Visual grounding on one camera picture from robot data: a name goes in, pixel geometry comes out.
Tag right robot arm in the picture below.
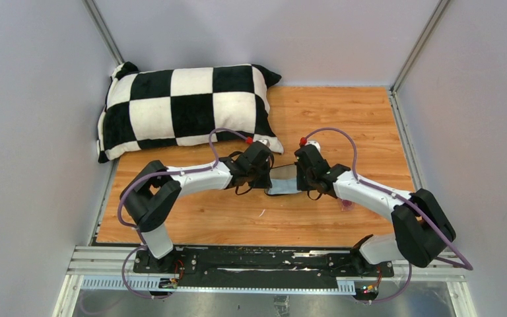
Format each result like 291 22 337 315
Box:
294 143 456 276

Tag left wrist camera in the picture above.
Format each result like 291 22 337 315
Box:
257 139 271 148

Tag light blue cleaning cloth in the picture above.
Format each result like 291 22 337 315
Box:
265 179 301 196

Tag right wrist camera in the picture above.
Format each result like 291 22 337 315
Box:
307 140 321 151

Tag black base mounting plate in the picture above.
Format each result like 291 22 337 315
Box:
131 246 394 289

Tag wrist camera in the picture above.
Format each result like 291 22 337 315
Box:
307 140 321 151
257 139 271 148

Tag purple cable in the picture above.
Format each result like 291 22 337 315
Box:
117 127 254 301
299 127 474 305

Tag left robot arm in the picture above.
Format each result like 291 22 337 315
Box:
120 141 274 273

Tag black glasses case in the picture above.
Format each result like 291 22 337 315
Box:
270 164 296 183

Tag pink transparent sunglasses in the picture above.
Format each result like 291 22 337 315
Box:
339 199 355 211

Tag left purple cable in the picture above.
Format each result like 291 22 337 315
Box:
117 127 254 301

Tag black white checkered pillow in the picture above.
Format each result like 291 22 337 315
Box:
96 62 284 163

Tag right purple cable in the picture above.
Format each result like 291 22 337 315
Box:
299 127 474 305

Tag aluminium frame rail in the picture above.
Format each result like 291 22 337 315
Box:
53 245 477 316

